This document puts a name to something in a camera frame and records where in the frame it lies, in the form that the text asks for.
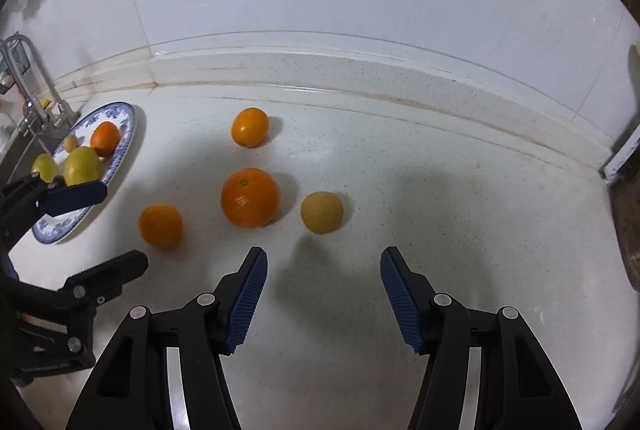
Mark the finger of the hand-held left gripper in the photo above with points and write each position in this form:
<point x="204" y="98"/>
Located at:
<point x="112" y="270"/>
<point x="75" y="197"/>

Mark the dish rack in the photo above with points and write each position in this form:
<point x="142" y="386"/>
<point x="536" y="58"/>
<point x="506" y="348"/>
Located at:
<point x="620" y="162"/>

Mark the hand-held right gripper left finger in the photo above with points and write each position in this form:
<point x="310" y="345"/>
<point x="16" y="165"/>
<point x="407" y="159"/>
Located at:
<point x="245" y="305"/>

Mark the steel sink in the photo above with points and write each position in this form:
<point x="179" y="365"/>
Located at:
<point x="17" y="155"/>

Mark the large chrome faucet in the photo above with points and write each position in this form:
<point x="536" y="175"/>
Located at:
<point x="42" y="80"/>

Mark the blue patterned white plate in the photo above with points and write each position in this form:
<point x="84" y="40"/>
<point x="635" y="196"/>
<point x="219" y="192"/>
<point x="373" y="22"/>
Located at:
<point x="119" y="120"/>

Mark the small yellow round fruit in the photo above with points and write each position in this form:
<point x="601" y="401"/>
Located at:
<point x="71" y="143"/>

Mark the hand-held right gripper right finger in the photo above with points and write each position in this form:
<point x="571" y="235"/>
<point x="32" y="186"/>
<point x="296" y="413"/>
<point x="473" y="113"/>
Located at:
<point x="402" y="305"/>

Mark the small orange tangerine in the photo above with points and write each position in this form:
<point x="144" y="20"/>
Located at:
<point x="250" y="126"/>

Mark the small tan round fruit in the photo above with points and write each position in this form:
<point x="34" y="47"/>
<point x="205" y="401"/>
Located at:
<point x="321" y="212"/>

